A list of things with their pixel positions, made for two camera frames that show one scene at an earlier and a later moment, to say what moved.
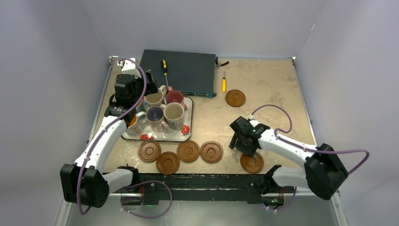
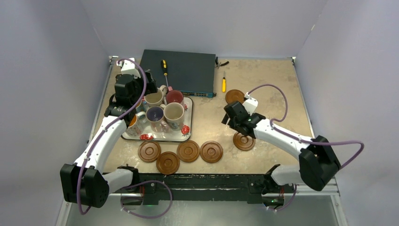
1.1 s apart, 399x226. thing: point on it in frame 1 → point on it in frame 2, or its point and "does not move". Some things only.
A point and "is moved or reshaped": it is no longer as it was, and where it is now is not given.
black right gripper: x=236 y=137 → x=228 y=115
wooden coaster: x=251 y=164 is moved or reshaped
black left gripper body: x=139 y=85 does not move
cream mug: x=155 y=99 does not move
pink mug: x=174 y=96 does not move
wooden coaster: x=149 y=151 does not move
